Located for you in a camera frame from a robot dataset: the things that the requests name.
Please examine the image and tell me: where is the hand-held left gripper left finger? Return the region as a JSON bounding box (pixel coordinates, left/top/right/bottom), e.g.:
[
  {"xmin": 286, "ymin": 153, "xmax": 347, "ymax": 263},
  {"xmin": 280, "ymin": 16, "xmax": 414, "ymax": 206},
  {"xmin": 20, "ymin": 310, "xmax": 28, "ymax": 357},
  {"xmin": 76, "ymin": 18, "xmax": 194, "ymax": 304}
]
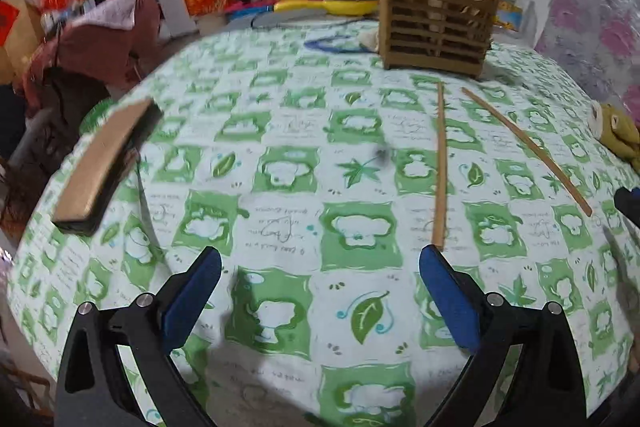
[{"xmin": 54, "ymin": 246, "xmax": 223, "ymax": 427}]

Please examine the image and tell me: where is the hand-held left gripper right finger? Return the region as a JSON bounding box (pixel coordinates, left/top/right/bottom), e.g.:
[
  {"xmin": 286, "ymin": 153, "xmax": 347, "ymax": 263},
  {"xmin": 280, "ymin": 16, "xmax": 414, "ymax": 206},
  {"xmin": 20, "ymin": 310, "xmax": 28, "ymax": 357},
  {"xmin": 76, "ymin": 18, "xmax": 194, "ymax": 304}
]
[{"xmin": 418, "ymin": 244, "xmax": 587, "ymax": 427}]

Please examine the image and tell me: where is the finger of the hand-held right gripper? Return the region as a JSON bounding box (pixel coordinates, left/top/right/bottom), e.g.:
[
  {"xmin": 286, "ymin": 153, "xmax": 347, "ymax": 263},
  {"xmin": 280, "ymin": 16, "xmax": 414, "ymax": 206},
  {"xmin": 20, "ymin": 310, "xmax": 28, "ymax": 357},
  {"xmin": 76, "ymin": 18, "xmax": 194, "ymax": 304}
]
[{"xmin": 614, "ymin": 186, "xmax": 640, "ymax": 229}]

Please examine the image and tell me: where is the brown wooden chopstick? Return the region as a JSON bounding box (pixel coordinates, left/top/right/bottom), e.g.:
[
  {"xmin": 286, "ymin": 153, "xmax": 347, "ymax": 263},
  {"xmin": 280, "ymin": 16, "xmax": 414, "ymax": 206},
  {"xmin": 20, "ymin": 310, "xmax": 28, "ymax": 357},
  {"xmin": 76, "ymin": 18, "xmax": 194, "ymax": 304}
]
[
  {"xmin": 461, "ymin": 86, "xmax": 594, "ymax": 219},
  {"xmin": 432, "ymin": 81, "xmax": 449, "ymax": 254}
]

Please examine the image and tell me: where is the slatted wooden utensil holder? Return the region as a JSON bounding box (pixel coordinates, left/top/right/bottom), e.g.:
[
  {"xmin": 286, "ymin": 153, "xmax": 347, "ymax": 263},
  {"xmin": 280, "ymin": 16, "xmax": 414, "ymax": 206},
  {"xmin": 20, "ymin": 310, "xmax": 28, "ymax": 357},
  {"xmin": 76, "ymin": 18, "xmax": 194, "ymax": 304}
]
[{"xmin": 376, "ymin": 0, "xmax": 502, "ymax": 80}]

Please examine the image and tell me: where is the yellow-green plush toy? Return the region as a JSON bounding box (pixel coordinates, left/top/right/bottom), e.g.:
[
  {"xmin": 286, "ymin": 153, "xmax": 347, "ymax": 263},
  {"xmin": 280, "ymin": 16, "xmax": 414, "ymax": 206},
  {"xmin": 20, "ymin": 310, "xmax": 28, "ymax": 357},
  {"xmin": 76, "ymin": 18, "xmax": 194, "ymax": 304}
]
[{"xmin": 586, "ymin": 101, "xmax": 640, "ymax": 170}]

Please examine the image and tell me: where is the brown block with black base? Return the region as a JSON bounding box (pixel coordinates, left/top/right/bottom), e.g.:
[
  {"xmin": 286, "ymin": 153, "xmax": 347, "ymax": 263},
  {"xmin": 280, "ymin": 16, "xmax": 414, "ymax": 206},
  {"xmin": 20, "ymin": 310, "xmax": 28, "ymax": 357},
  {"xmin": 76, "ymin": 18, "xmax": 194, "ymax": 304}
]
[{"xmin": 51, "ymin": 98, "xmax": 164, "ymax": 237}]

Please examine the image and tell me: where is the green white printed tablecloth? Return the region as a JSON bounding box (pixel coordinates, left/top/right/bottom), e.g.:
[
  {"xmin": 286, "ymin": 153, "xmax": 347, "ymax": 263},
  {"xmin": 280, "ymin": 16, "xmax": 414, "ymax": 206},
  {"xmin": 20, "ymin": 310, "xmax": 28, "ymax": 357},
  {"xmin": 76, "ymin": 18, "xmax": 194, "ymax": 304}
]
[{"xmin": 7, "ymin": 19, "xmax": 640, "ymax": 427}]

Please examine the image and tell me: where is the clear plastic oil bottle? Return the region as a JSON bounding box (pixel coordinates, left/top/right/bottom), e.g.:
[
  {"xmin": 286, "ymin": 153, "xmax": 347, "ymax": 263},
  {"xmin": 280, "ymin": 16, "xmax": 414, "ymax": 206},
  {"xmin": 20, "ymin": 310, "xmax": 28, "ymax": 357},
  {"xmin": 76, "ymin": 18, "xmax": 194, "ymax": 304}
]
[{"xmin": 494, "ymin": 0, "xmax": 527, "ymax": 30}]

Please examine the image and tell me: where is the dark red garment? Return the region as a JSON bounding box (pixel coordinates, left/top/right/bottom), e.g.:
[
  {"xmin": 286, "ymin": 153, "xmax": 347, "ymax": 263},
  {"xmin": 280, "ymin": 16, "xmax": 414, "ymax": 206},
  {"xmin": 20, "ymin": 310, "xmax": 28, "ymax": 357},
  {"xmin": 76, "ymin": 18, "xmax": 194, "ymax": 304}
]
[{"xmin": 21, "ymin": 0, "xmax": 162, "ymax": 110}]

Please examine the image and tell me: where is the crumpled white tissue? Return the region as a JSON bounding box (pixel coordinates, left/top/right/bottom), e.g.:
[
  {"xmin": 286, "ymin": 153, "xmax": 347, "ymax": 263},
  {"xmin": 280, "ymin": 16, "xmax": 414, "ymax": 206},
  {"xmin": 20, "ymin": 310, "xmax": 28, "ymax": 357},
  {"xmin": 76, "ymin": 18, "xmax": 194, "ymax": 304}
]
[{"xmin": 356, "ymin": 31, "xmax": 382, "ymax": 54}]

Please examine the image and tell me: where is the yellow pan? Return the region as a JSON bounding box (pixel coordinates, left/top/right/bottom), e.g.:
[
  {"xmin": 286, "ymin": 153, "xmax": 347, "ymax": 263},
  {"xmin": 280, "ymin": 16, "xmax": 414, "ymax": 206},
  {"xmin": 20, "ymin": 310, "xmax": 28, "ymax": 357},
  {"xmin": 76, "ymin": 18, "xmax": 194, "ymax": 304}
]
[{"xmin": 273, "ymin": 0, "xmax": 379, "ymax": 16}]

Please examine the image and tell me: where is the red paper diamond decoration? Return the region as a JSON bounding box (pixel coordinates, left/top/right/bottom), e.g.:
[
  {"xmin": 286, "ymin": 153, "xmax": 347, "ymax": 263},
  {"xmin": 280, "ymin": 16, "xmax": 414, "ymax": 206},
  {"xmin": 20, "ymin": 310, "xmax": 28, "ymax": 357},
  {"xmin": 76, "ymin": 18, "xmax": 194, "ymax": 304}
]
[{"xmin": 0, "ymin": 1, "xmax": 22, "ymax": 48}]

